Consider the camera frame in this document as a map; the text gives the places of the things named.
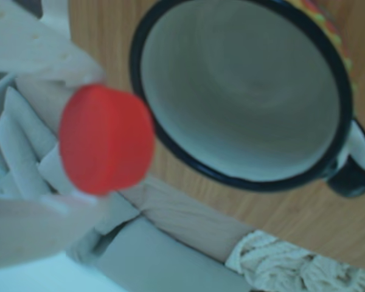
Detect beige sofa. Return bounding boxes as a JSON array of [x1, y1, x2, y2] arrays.
[[0, 69, 256, 292]]

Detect red plastic bottle cap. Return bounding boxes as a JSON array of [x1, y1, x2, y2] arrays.
[[58, 84, 156, 196]]

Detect white knit blanket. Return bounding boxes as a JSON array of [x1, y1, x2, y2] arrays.
[[224, 229, 365, 292]]

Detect painted mug with black rim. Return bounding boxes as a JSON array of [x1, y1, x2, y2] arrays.
[[129, 0, 365, 198]]

